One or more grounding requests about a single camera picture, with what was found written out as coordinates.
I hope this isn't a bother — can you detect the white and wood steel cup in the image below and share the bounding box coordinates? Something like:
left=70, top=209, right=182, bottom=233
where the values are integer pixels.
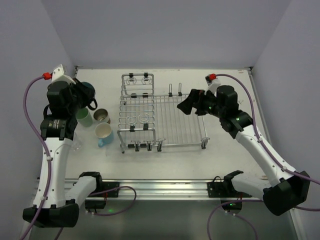
left=93, top=108, right=111, bottom=124

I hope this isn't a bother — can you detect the clear plastic tumbler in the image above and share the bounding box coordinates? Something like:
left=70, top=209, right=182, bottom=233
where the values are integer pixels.
left=71, top=132, right=82, bottom=151

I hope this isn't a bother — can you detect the silver wire dish rack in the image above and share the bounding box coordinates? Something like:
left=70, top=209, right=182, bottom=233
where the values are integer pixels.
left=117, top=72, right=210, bottom=153

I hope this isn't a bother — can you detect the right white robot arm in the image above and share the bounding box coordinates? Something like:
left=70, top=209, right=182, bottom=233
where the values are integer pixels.
left=177, top=85, right=310, bottom=216

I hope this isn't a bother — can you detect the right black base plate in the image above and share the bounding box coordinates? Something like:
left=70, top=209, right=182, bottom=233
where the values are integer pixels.
left=206, top=176, right=228, bottom=198

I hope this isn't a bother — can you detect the purple cable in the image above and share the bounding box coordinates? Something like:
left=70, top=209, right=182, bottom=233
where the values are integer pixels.
left=16, top=76, right=63, bottom=240
left=215, top=73, right=320, bottom=240

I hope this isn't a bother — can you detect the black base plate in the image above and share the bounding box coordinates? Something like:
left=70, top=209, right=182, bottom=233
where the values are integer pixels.
left=206, top=176, right=228, bottom=198
left=97, top=181, right=120, bottom=199

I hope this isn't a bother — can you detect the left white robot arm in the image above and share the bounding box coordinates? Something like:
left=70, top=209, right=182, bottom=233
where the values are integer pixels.
left=22, top=78, right=103, bottom=228

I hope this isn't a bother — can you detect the aluminium front rail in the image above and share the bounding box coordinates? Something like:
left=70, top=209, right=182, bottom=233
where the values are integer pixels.
left=34, top=178, right=271, bottom=201

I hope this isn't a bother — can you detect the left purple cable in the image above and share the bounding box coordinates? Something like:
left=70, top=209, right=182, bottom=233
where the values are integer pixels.
left=16, top=76, right=63, bottom=240

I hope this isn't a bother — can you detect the dark green glossy mug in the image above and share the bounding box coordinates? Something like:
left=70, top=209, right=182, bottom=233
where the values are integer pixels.
left=81, top=81, right=98, bottom=111

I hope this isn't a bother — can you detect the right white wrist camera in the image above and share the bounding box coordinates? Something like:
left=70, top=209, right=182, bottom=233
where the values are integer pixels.
left=204, top=73, right=221, bottom=95

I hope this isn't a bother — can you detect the light blue ceramic mug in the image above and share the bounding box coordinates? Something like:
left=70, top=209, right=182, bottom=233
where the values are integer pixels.
left=94, top=122, right=114, bottom=148

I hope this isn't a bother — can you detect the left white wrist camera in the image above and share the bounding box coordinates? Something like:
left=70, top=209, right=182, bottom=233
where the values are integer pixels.
left=42, top=64, right=76, bottom=84

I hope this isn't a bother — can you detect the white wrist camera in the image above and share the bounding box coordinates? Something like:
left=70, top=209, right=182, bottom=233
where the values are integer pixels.
left=204, top=73, right=221, bottom=95
left=42, top=64, right=76, bottom=84

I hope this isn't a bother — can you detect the mint green plastic cup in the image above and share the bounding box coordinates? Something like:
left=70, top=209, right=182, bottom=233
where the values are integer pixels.
left=76, top=108, right=93, bottom=128

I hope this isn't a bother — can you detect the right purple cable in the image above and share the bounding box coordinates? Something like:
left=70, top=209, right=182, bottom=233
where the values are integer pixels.
left=215, top=73, right=320, bottom=240

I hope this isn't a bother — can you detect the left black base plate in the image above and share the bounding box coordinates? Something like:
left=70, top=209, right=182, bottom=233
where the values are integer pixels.
left=97, top=181, right=120, bottom=199

